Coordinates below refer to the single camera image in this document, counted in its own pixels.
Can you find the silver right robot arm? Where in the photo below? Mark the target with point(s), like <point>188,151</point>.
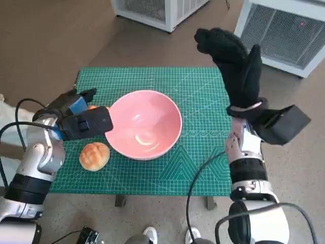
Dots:
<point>246,167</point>

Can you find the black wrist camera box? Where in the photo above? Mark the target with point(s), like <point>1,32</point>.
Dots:
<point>86,123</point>
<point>281,127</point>

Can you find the white shoe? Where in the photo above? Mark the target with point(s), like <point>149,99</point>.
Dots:
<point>192,234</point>
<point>150,234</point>

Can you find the long striped toy bread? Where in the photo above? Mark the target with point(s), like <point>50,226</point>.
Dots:
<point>92,107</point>

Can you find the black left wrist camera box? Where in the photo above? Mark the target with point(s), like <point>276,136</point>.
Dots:
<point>86,123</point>

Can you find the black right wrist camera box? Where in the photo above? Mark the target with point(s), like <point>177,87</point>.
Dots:
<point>281,127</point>

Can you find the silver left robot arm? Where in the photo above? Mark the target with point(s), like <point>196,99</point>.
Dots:
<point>38,157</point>

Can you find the white louvred cabinet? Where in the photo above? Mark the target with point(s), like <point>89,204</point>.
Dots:
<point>172,12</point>

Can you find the black device with connectors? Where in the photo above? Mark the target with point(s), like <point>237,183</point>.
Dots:
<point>87,236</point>

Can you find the black knitted gloved right hand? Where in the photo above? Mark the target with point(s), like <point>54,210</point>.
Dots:
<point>236,66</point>

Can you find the pink bowl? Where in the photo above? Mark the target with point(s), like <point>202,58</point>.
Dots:
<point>147,119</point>

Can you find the bare black left hand, blue tape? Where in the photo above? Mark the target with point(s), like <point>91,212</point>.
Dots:
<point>73,101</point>

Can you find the large white mesh cabinet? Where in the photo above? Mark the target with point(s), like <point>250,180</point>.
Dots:
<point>284,33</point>

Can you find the green cutting mat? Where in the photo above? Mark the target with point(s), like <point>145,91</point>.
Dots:
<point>165,175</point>

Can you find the round toy bread bun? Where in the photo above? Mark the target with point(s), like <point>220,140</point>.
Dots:
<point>94,156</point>

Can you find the dark table leg foot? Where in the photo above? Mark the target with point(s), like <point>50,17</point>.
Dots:
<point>120,200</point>
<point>210,202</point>

